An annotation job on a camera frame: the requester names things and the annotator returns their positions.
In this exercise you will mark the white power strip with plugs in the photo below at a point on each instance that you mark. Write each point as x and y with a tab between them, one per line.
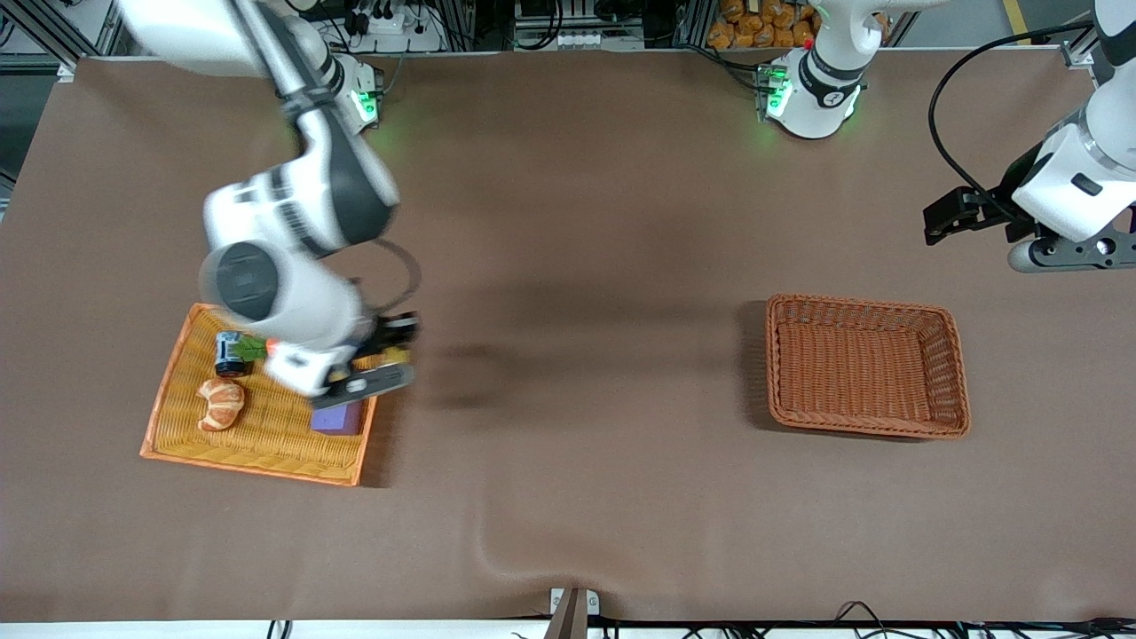
386	22

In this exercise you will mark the bag of orange snacks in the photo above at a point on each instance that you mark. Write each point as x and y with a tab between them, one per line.
754	27

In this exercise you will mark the brown table cover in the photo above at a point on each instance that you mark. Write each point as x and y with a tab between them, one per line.
568	266

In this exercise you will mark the toy carrot with green leaves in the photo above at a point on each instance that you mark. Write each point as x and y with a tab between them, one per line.
248	348

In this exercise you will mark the orange woven tray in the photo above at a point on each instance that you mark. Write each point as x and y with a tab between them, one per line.
266	453

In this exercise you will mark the long white power strip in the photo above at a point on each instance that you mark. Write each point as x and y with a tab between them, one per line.
586	39

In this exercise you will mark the metal camera bracket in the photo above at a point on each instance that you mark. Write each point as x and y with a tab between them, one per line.
572	612

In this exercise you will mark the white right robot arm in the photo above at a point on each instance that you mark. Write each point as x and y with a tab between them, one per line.
337	186

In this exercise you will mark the brown wicker basket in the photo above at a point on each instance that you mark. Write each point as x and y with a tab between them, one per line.
852	373

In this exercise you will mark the aluminium frame post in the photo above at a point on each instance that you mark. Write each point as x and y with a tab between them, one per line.
1078	53

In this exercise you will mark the toy croissant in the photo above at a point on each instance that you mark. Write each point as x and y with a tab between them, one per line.
222	404

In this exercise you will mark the purple cube block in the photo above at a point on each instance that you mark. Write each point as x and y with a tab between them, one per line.
337	422

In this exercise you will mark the small blue black can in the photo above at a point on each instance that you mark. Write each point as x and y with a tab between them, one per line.
229	357

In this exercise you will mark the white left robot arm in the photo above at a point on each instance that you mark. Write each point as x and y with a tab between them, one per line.
816	98

